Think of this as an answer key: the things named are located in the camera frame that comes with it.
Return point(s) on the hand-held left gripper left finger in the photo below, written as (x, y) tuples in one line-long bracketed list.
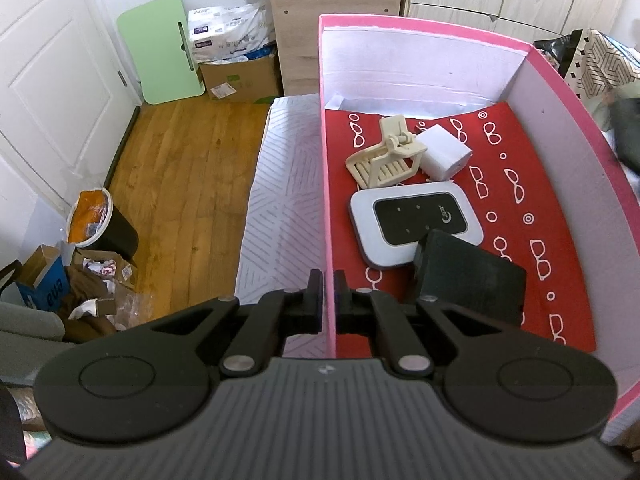
[(314, 305)]

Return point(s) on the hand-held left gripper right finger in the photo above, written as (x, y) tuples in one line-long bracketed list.
[(342, 305)]

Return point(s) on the grey portable router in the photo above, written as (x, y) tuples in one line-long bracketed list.
[(415, 220)]

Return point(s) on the black battery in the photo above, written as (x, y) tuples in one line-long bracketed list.
[(470, 270)]

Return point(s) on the cream hair claw clip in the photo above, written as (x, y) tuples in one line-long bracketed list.
[(385, 160)]

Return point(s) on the white charger plug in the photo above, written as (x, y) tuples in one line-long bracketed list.
[(442, 152)]

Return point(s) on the pink cardboard box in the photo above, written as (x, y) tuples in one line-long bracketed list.
[(565, 125)]

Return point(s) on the red glasses-print cloth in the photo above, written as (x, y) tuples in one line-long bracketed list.
[(520, 200)]

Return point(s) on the black trash bin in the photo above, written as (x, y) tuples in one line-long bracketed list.
[(110, 230)]

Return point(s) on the brown paper bag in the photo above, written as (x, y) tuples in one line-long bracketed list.
[(95, 280)]

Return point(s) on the brown cardboard box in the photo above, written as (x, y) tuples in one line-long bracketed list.
[(240, 80)]

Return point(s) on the blue cardboard box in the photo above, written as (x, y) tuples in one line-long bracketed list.
[(42, 285)]

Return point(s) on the grey chair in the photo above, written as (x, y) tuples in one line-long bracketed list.
[(30, 325)]

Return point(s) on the white tissue pack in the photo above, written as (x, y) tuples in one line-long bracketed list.
[(230, 30)]

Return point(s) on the light green board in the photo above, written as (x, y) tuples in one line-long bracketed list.
[(160, 50)]

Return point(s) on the wooden bookshelf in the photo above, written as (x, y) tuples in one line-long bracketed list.
[(330, 5)]

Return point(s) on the floral printed blanket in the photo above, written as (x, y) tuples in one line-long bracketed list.
[(30, 425)]

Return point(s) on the olive green quilt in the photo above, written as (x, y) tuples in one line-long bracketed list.
[(627, 130)]

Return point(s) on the white door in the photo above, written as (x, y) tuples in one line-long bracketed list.
[(50, 70)]

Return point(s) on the geometric print bag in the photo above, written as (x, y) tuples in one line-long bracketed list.
[(605, 65)]

